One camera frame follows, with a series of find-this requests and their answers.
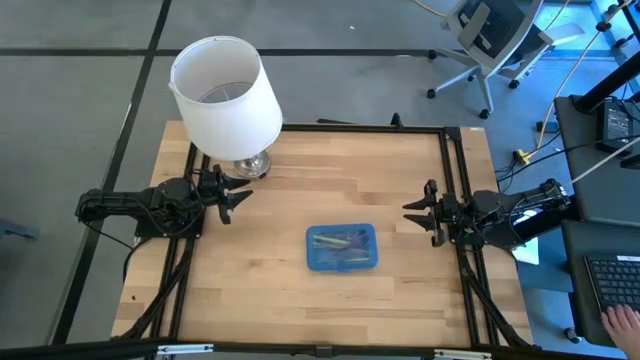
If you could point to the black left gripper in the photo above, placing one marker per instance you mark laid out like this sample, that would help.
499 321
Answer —
210 190

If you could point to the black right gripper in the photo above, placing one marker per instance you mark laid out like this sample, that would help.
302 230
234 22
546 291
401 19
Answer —
455 212

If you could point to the pale yellow marker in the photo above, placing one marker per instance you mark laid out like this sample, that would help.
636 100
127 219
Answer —
330 241

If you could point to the blue plastic supply box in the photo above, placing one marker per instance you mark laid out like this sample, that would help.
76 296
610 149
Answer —
320 265

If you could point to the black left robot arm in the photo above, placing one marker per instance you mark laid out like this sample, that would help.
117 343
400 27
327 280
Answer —
125 205

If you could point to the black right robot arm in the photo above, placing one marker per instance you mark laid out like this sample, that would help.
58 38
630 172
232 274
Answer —
520 205

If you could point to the table lamp white shade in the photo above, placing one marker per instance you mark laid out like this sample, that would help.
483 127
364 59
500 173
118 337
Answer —
225 120

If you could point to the yellow plug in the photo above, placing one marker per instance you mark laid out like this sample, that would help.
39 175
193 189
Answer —
521 157

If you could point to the black desk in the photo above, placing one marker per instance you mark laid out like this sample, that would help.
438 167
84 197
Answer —
600 185
575 280

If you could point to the grey office chair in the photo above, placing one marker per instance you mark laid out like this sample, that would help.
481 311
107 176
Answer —
492 30

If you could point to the black laptop keyboard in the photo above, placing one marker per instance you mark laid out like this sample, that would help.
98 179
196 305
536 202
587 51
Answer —
617 280

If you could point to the black power adapter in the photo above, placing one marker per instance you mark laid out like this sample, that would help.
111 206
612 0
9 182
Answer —
615 125

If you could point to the blue floor object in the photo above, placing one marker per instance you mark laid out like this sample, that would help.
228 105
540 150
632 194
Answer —
17 231

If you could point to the person's hand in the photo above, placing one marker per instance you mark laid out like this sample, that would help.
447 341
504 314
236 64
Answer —
622 325

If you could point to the black frame clamp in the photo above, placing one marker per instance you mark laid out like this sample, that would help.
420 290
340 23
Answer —
396 121

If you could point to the black aluminium frame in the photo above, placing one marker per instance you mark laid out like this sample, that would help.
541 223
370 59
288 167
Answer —
360 128

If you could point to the silver frame bracket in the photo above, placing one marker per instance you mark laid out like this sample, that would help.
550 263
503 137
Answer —
462 354
185 348

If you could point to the black metal post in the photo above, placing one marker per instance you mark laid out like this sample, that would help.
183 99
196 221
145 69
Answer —
607 82

